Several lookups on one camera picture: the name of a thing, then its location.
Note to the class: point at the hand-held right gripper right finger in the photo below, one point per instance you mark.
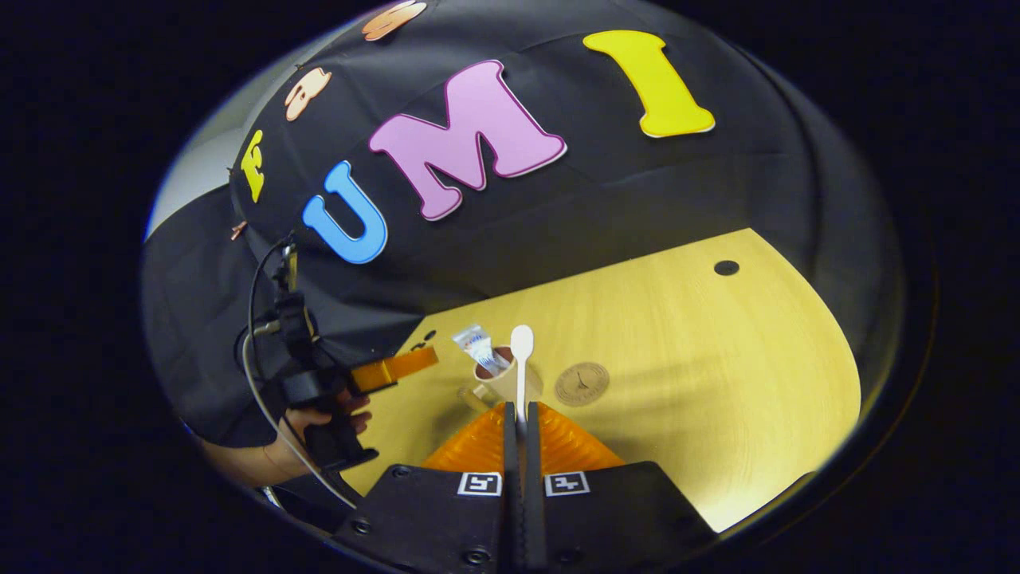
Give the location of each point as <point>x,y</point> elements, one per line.
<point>613,518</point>

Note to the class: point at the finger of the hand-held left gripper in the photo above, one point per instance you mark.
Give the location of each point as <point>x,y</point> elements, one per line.
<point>390,369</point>

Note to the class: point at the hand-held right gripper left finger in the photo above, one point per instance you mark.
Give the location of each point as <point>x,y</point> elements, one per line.
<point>446,518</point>

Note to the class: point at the white toothpaste tube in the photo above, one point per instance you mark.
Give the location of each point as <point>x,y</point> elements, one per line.
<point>480,347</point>

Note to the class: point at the pale pink toothbrush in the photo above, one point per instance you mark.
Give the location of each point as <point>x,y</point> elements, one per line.
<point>521,359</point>

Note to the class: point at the round wooden coaster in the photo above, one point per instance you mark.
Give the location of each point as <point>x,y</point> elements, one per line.
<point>582,384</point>

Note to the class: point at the wooden desktop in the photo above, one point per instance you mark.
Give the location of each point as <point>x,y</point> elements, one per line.
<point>717,383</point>

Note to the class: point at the black double desk grommet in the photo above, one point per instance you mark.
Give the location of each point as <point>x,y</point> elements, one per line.
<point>422,340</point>

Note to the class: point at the copper backdrop clip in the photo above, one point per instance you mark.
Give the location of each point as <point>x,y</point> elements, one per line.
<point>237,229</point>

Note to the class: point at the black round desk grommet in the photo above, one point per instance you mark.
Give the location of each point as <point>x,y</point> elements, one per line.
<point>726,268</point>

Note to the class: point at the black backdrop cloth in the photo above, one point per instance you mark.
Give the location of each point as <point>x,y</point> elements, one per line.
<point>637,183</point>

